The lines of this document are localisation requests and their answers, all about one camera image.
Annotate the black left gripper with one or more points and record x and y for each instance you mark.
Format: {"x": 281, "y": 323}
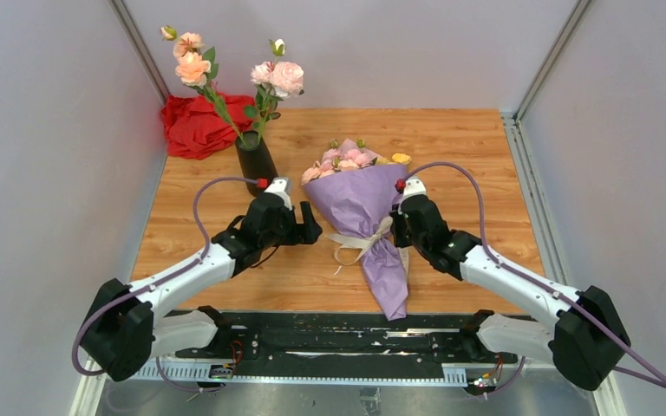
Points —
{"x": 306, "y": 233}

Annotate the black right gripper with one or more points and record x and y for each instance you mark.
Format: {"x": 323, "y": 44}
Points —
{"x": 398, "y": 217}

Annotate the cream ribbon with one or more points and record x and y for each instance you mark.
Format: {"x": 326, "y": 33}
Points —
{"x": 362, "y": 244}

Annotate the purple paper bouquet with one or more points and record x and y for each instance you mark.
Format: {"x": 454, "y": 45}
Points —
{"x": 353, "y": 188}

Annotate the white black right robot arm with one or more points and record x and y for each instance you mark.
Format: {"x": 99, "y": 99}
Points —
{"x": 540, "y": 304}

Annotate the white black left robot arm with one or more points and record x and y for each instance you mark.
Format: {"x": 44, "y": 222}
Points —
{"x": 160, "y": 310}

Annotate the black vase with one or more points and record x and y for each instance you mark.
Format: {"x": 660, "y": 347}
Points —
{"x": 254, "y": 157}

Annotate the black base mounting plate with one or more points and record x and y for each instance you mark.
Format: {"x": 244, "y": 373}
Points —
{"x": 289, "y": 347}

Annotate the pink rose stem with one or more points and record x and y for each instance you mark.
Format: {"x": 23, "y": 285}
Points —
{"x": 275, "y": 81}

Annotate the red crumpled cloth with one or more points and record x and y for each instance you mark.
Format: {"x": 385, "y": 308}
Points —
{"x": 193, "y": 129}

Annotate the peach rose stem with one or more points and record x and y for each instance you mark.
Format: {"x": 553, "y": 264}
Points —
{"x": 197, "y": 70}

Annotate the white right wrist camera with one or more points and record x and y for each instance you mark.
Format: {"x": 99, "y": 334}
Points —
{"x": 410, "y": 187}

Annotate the aluminium frame rail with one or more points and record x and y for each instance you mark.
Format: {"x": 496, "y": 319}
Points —
{"x": 358, "y": 347}

